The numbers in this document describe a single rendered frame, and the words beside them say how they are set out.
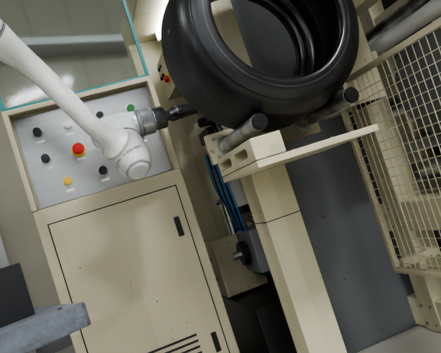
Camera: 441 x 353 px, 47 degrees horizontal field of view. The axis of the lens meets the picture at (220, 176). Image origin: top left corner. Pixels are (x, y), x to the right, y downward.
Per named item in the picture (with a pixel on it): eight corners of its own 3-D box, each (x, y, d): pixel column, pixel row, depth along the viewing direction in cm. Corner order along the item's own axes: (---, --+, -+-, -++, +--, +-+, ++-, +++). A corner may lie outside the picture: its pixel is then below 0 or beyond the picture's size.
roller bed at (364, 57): (324, 120, 191) (299, 45, 192) (358, 110, 194) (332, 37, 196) (350, 106, 171) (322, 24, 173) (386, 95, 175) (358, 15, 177)
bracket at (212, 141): (212, 165, 165) (202, 137, 165) (318, 133, 175) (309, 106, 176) (214, 164, 162) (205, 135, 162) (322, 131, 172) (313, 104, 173)
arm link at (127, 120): (135, 129, 174) (145, 150, 165) (90, 141, 170) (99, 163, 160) (129, 102, 167) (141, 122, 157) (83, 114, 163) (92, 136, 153)
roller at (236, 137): (225, 135, 165) (235, 145, 165) (216, 145, 163) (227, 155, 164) (259, 108, 131) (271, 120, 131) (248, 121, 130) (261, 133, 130)
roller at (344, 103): (308, 118, 173) (306, 130, 172) (296, 115, 172) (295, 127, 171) (360, 88, 139) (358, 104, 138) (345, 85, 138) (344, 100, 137)
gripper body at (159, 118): (151, 105, 164) (178, 98, 167) (148, 111, 172) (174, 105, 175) (158, 127, 164) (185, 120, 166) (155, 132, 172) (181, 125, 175)
